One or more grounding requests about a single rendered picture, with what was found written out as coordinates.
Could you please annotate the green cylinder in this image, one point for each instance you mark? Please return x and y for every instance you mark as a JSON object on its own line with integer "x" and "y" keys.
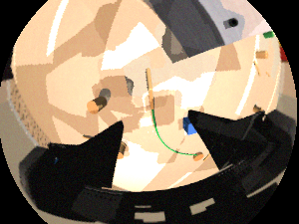
{"x": 269, "y": 34}

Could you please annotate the green string with wooden stick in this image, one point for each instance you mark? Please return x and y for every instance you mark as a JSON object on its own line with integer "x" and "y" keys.
{"x": 152, "y": 107}

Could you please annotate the blue block with hole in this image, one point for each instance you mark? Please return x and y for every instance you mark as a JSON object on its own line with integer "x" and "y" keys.
{"x": 187, "y": 126}

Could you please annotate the orange round button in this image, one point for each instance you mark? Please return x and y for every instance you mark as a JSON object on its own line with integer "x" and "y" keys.
{"x": 198, "y": 156}

